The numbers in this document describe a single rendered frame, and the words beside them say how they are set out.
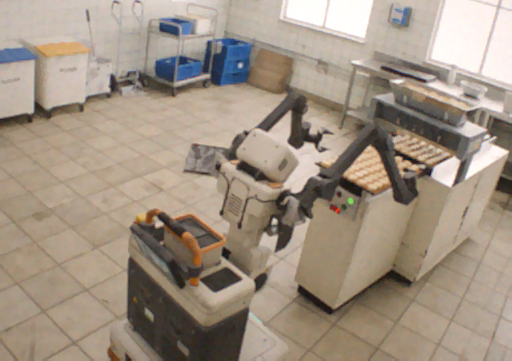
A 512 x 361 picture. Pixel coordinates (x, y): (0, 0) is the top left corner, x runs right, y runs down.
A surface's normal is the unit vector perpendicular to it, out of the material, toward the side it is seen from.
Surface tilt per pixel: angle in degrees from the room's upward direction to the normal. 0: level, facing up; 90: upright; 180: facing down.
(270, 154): 48
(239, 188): 82
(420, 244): 90
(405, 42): 90
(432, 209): 90
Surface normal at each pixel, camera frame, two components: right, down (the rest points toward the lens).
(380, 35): -0.60, 0.25
